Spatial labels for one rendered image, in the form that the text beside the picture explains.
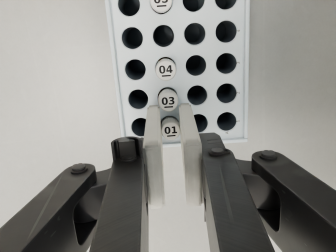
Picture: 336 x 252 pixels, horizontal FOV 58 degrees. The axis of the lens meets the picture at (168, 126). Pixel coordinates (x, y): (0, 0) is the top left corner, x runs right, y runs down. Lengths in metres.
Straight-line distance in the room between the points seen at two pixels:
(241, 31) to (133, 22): 0.07
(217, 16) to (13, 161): 0.19
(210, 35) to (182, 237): 0.18
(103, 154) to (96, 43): 0.09
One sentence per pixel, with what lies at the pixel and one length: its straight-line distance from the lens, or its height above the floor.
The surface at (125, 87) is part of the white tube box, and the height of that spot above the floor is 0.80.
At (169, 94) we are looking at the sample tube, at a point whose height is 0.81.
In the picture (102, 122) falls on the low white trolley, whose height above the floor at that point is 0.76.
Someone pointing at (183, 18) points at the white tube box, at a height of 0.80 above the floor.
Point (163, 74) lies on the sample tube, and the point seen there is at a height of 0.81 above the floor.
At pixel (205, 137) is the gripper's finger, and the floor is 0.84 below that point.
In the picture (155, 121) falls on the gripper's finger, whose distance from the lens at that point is 0.16.
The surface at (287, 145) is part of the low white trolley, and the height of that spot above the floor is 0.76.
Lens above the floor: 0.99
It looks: 72 degrees down
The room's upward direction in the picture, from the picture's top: 177 degrees clockwise
